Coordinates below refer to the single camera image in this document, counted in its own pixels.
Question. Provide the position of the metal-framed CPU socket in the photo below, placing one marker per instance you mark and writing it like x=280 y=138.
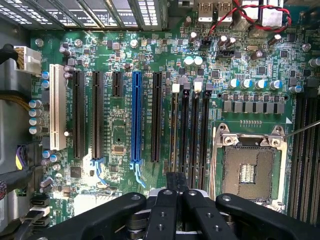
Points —
x=250 y=170

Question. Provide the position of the short black expansion slot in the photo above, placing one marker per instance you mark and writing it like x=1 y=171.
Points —
x=117 y=84

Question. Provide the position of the blue expansion slot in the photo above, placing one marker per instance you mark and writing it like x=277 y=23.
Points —
x=136 y=117

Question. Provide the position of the white PCI expansion slot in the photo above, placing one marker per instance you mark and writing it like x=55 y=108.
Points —
x=58 y=107

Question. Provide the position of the RAM slot with white latch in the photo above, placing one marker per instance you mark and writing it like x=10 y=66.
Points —
x=195 y=130
x=174 y=125

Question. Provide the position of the perforated metal slot covers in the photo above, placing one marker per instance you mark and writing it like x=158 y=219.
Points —
x=82 y=12

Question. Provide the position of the thin metal locking lever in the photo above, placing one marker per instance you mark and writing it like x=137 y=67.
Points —
x=302 y=128

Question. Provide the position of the long black expansion slot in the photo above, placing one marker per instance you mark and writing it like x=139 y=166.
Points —
x=97 y=115
x=79 y=115
x=157 y=117

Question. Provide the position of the grey metal PC case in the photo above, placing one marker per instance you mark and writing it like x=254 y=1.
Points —
x=12 y=125

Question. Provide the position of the white power connector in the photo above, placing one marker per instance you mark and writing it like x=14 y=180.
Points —
x=31 y=60

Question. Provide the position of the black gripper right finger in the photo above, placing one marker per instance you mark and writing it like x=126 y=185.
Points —
x=250 y=220

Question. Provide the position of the black RAM slot bank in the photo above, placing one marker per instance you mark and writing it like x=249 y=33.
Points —
x=305 y=155

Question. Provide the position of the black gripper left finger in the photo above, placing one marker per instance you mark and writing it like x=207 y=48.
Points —
x=107 y=217

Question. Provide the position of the RAM slot with black latch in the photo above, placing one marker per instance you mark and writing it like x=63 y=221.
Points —
x=184 y=125
x=205 y=130

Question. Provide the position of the silver rear USB ports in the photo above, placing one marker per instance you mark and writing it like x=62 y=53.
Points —
x=215 y=11

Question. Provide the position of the green motherboard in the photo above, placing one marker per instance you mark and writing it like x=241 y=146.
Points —
x=140 y=52

